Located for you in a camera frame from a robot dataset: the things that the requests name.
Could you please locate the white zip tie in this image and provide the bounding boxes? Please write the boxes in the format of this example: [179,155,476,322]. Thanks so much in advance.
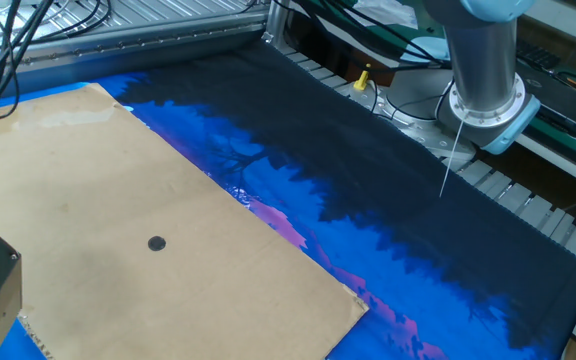
[438,112,470,199]

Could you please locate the black flat case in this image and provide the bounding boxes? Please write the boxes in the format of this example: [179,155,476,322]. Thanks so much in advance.
[517,39,576,139]

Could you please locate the black looped table cables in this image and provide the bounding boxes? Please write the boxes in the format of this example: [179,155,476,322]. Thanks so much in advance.
[12,0,114,47]

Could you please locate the blue landscape print cloth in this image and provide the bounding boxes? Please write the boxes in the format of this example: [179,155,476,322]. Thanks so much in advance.
[0,42,576,360]

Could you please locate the white paper sheet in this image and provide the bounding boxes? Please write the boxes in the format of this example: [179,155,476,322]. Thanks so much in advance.
[352,0,419,30]

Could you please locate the aluminium frame rail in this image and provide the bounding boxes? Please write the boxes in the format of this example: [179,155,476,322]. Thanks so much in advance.
[0,0,292,91]

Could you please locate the yellow plastic clip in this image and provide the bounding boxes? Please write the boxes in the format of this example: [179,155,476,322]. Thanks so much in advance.
[352,63,372,93]

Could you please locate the brown cardboard sheet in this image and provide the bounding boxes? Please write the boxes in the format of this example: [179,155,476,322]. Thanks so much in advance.
[0,82,369,360]

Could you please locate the silver robot mounting plate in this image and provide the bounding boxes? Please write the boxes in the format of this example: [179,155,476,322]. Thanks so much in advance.
[347,79,477,162]

